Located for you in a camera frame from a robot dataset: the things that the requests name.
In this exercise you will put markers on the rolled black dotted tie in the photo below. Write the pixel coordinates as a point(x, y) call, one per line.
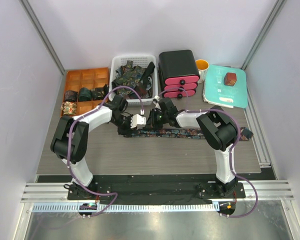
point(99, 93)

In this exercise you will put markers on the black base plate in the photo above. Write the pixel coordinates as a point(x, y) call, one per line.
point(154, 190)

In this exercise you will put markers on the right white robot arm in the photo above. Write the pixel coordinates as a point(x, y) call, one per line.
point(218, 129)

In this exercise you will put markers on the green paisley tie in basket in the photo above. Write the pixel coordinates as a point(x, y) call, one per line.
point(128, 75)

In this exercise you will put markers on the rolled cream floral tie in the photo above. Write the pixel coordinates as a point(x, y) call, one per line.
point(68, 108)

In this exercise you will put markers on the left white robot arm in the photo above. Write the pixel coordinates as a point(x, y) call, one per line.
point(70, 140)

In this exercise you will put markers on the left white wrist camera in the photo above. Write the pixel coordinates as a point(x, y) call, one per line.
point(137, 120)

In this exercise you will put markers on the rolled dark green tie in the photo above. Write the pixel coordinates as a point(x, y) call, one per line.
point(84, 95)

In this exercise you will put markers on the dark red patterned tie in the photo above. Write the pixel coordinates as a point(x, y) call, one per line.
point(142, 92)

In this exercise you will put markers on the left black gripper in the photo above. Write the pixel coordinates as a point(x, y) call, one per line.
point(127, 131)

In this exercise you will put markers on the orange wooden divided tray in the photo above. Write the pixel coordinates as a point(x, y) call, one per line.
point(89, 78)

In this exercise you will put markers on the black pink drawer organizer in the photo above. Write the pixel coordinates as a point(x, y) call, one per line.
point(178, 73)

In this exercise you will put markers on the white slotted cable duct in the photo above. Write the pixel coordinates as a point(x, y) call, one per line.
point(83, 207)

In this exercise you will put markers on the white mug yellow inside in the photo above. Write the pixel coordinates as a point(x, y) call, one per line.
point(202, 66)

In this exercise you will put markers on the aluminium frame rail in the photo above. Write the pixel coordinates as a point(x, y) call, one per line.
point(267, 190)

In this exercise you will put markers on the black tie in basket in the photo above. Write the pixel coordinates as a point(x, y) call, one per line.
point(147, 73)

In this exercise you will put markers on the red brown small box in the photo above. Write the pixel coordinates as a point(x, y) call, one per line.
point(230, 79)

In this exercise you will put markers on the rolled brown patterned tie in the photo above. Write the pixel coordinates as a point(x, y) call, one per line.
point(71, 96)

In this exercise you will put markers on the navy floral silk tie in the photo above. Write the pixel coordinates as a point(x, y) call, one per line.
point(183, 133)

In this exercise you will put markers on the teal book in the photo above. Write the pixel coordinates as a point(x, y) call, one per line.
point(216, 92)

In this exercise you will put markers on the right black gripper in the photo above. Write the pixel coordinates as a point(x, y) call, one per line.
point(151, 122)

